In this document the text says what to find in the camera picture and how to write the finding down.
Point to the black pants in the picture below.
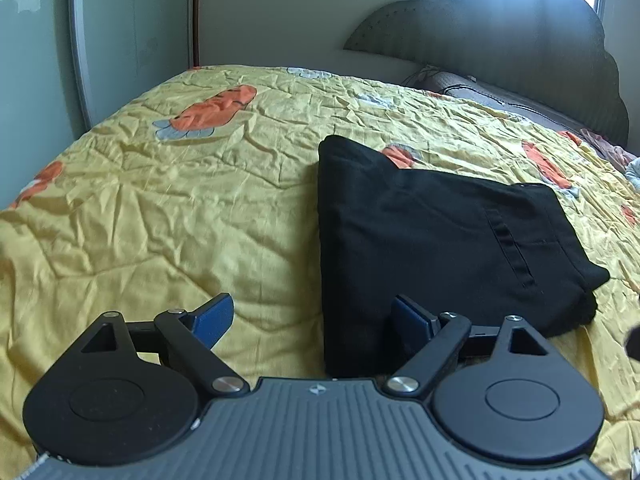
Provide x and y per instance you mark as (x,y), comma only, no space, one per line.
(430,250)

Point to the yellow carrot-print bedspread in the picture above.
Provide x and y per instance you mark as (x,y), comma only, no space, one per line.
(150,210)

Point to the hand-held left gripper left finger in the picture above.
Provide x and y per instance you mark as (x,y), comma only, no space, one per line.
(215,320)

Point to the dark cloud-shaped headboard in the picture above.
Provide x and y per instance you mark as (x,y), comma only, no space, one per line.
(500,40)

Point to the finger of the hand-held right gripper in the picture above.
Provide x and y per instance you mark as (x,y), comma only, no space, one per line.
(635,344)

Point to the grey patterned pillow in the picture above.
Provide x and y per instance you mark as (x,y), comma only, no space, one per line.
(480,91)

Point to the grey wardrobe door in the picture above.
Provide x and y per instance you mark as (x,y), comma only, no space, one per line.
(45,60)

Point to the pink cloth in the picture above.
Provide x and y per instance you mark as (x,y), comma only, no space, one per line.
(607,147)

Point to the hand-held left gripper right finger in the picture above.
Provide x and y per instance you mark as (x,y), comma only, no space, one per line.
(407,322)

